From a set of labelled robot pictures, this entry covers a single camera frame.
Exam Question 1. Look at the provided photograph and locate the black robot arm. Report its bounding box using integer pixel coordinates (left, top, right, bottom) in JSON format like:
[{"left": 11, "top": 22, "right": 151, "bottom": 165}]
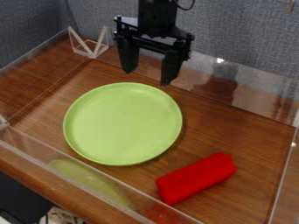
[{"left": 114, "top": 0, "right": 195, "bottom": 86}]

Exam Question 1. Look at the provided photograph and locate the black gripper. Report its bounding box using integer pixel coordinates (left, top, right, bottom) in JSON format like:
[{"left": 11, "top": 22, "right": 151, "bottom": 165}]
[{"left": 115, "top": 16, "right": 195, "bottom": 86}]

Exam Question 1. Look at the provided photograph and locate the black cable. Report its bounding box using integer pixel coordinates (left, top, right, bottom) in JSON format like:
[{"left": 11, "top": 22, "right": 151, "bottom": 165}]
[{"left": 173, "top": 0, "right": 197, "bottom": 11}]

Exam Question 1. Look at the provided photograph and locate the red block carrot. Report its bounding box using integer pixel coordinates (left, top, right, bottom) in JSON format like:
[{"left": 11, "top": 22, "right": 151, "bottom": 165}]
[{"left": 155, "top": 152, "right": 238, "bottom": 205}]

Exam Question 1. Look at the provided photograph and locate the green round plate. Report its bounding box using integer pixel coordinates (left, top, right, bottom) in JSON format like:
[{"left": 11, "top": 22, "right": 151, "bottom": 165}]
[{"left": 63, "top": 82, "right": 183, "bottom": 166}]

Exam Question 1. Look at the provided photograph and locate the clear acrylic corner bracket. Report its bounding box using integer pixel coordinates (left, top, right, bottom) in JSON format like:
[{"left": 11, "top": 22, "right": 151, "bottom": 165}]
[{"left": 69, "top": 26, "right": 110, "bottom": 59}]

